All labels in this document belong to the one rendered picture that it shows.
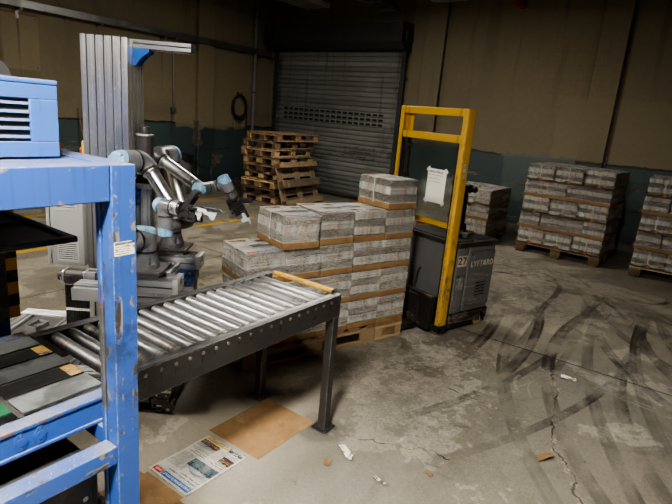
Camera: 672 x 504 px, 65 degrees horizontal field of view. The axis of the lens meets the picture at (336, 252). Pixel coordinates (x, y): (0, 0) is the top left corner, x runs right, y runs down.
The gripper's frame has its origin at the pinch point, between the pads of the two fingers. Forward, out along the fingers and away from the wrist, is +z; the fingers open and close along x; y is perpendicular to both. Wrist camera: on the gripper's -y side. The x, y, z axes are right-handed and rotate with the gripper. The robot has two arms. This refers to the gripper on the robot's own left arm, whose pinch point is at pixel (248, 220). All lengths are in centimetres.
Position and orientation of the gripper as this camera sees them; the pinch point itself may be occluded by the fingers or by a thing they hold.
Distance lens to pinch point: 353.7
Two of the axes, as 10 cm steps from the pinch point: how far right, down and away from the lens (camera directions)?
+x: 5.9, 2.6, -7.7
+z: 3.3, 7.9, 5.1
